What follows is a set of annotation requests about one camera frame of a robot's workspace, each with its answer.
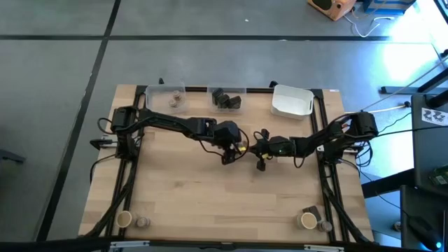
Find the orange wooden speaker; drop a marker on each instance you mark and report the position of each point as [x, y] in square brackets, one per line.
[332, 8]

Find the black rig beam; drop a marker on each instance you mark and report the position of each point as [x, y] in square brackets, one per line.
[70, 245]

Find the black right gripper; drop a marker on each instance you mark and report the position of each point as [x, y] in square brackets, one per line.
[267, 147]

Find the black aluminium table frame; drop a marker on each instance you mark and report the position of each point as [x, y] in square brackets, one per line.
[259, 90]

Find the black stand base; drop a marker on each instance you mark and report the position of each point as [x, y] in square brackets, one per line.
[399, 90]

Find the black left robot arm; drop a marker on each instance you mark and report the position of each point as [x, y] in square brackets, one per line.
[168, 122]

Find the clear plastic bin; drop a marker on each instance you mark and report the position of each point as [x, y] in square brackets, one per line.
[227, 111]
[157, 105]

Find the blue box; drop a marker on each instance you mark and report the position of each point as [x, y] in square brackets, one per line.
[388, 5]

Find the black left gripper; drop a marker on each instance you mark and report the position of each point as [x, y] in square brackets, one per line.
[227, 134]

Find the grey floor object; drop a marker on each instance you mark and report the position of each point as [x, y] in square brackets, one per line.
[10, 155]

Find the black frame clamp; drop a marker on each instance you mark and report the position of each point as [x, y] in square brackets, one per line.
[161, 81]
[273, 84]

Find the white plastic bin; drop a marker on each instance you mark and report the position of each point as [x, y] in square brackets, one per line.
[290, 101]

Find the green spice tin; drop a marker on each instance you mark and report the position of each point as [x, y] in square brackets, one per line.
[313, 211]
[224, 101]
[217, 94]
[235, 102]

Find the black desk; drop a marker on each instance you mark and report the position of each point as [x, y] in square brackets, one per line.
[430, 150]

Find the green circuit board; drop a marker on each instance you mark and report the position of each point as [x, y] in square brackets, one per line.
[441, 176]

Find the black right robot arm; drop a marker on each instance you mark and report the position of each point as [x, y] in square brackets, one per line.
[336, 134]

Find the white printed paper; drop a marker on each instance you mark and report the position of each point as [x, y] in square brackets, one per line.
[434, 117]

